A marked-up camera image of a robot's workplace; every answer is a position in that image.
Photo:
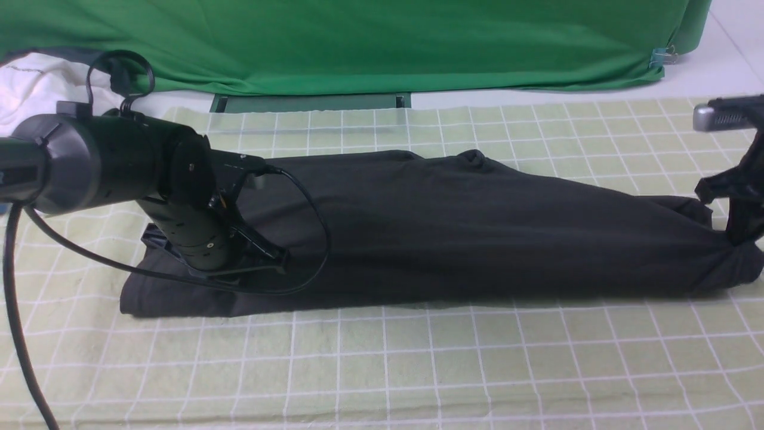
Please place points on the white crumpled shirt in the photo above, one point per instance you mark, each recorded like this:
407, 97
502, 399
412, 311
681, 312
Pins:
34, 84

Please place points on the blue binder clip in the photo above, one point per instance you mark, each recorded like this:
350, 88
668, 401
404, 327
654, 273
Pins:
662, 57

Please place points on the black cable image left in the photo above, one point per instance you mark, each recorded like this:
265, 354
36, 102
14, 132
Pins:
257, 283

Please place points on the dark green metal base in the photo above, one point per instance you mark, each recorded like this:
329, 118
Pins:
335, 102

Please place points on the green backdrop cloth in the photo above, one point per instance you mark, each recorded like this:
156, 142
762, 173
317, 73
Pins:
302, 48

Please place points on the gray wrist camera image left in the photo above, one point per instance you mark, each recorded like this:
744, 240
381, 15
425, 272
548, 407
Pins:
240, 171

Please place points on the dark gray garment behind pile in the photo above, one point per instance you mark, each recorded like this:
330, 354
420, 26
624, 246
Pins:
121, 76

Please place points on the dark gray long-sleeved shirt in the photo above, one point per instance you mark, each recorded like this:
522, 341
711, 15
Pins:
407, 229

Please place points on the light green checkered tablecloth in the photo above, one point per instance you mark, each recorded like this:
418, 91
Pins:
602, 364

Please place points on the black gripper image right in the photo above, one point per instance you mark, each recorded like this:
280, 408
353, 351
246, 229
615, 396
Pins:
743, 185

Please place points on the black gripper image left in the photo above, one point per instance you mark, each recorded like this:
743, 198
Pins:
187, 234

